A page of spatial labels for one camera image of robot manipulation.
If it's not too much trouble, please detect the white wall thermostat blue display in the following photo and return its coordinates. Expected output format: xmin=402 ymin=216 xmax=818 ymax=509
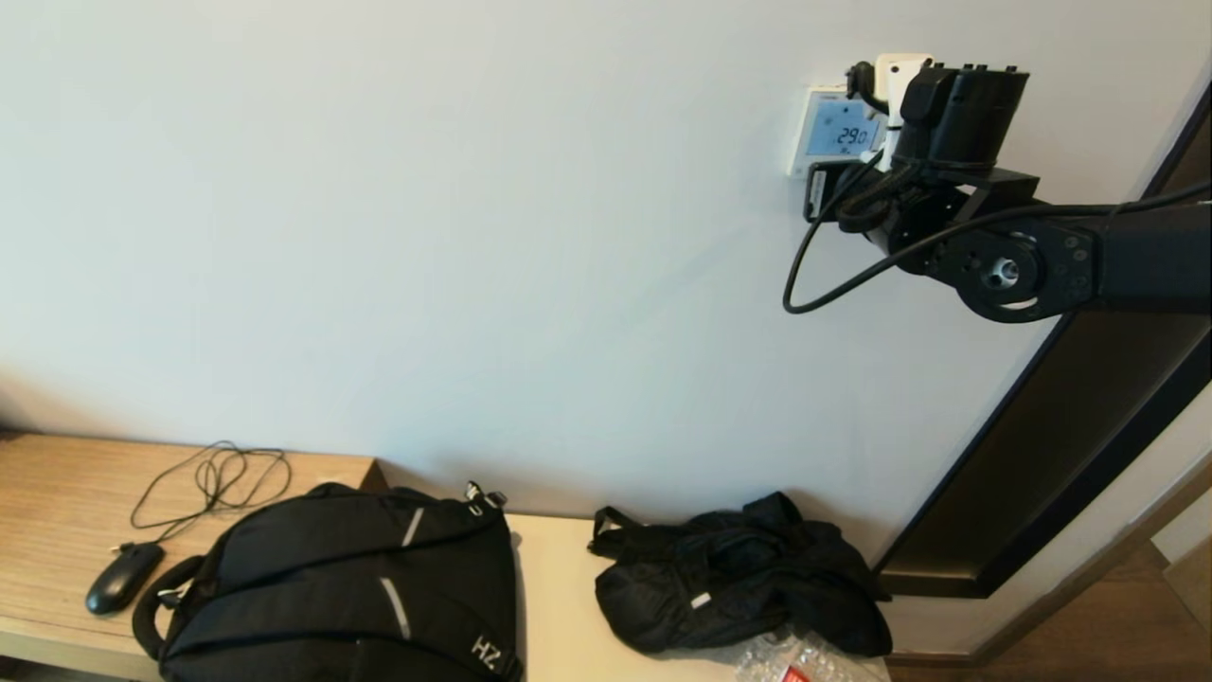
xmin=786 ymin=87 xmax=888 ymax=181

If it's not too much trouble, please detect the crumpled black soft bag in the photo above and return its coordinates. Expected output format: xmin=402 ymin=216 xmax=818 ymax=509
xmin=587 ymin=491 xmax=894 ymax=659

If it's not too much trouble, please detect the clear plastic bottle red label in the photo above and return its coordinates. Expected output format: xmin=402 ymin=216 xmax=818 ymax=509
xmin=734 ymin=630 xmax=891 ymax=682

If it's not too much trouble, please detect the white low cabinet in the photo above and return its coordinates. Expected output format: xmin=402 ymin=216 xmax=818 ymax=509
xmin=502 ymin=514 xmax=891 ymax=682

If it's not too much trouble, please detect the black backpack with grey stripes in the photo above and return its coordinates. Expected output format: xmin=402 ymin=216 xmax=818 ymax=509
xmin=133 ymin=481 xmax=525 ymax=682

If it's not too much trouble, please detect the black computer mouse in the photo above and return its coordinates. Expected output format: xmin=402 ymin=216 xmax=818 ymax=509
xmin=85 ymin=542 xmax=167 ymax=617

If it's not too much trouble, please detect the light wooden desk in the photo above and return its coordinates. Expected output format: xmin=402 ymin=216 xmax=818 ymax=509
xmin=0 ymin=431 xmax=389 ymax=681

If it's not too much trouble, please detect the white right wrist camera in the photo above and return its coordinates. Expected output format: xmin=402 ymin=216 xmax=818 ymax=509
xmin=846 ymin=54 xmax=936 ymax=173

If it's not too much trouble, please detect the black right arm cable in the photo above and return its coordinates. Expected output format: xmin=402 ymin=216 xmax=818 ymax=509
xmin=782 ymin=152 xmax=1212 ymax=315

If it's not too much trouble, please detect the dark brown door frame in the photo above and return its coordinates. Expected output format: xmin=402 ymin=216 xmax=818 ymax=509
xmin=873 ymin=76 xmax=1212 ymax=600

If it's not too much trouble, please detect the thin black mouse cable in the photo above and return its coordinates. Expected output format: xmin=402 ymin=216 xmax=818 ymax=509
xmin=112 ymin=440 xmax=293 ymax=556

